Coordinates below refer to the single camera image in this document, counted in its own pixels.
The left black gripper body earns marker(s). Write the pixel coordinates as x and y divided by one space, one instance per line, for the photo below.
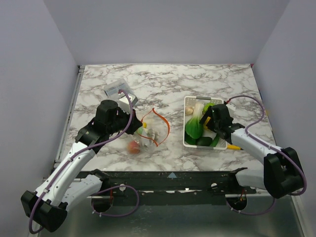
119 125

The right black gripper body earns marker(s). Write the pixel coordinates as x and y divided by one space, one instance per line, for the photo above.
211 119

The orange toy peach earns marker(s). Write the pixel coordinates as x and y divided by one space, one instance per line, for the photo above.
133 147

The white plastic basket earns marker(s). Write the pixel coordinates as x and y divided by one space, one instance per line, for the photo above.
189 142

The white toy mushroom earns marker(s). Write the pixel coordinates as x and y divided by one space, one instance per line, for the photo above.
153 134

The clear zip top bag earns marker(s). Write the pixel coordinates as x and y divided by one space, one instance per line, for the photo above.
147 145

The green toy bitter gourd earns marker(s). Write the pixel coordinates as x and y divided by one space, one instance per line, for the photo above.
206 106

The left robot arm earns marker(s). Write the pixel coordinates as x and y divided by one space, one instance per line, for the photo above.
47 207

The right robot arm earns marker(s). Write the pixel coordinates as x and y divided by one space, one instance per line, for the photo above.
281 173

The green toy pea pod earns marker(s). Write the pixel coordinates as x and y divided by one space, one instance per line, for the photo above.
215 141

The green toy bok choy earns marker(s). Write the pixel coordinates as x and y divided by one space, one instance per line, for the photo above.
193 127

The dark toy avocado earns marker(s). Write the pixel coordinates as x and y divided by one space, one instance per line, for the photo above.
204 141

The yellow marker pen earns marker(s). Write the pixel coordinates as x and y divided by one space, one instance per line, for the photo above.
233 147

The beige toy garlic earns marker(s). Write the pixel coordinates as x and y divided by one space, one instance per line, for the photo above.
189 110

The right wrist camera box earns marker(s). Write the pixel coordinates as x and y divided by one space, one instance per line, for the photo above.
230 105

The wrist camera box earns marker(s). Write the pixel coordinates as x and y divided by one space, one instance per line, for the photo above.
230 105
124 101

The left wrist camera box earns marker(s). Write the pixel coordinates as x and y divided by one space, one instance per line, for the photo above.
124 101

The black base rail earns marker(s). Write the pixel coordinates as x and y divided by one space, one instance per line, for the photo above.
162 188

